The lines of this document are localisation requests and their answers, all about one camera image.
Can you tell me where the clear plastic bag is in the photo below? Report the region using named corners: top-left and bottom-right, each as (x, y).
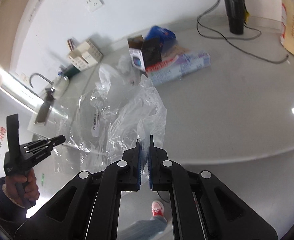
top-left (54, 64), bottom-right (167, 174)

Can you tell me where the dark green sponge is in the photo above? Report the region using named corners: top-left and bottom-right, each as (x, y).
top-left (58, 66), bottom-right (81, 79)

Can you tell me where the black power cable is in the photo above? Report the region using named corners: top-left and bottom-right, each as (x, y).
top-left (196, 0), bottom-right (291, 65)

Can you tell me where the person's jeans leg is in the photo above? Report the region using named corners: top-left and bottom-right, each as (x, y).
top-left (117, 216), bottom-right (168, 239)

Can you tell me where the red sneaker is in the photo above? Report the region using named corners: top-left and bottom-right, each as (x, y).
top-left (151, 200), bottom-right (164, 217)

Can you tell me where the chrome sink faucet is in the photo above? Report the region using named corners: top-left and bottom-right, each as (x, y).
top-left (29, 73), bottom-right (54, 94)

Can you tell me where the red blue tissue box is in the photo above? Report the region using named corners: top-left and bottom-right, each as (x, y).
top-left (146, 45), bottom-right (211, 86)

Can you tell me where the black insulated tumbler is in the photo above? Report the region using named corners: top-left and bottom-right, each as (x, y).
top-left (224, 0), bottom-right (246, 35)

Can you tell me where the white blue product box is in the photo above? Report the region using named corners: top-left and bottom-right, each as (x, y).
top-left (127, 36), bottom-right (162, 72)

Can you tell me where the white wall socket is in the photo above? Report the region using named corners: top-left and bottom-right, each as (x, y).
top-left (85, 0), bottom-right (104, 12)

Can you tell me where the blue plastic snack bag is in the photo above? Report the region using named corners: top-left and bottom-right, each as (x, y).
top-left (145, 25), bottom-right (176, 46)

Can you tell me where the person's left hand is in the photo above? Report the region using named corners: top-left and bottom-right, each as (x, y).
top-left (5, 168), bottom-right (40, 209)

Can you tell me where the beige cardboard organizer box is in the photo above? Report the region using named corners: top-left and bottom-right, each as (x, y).
top-left (68, 39), bottom-right (103, 72)

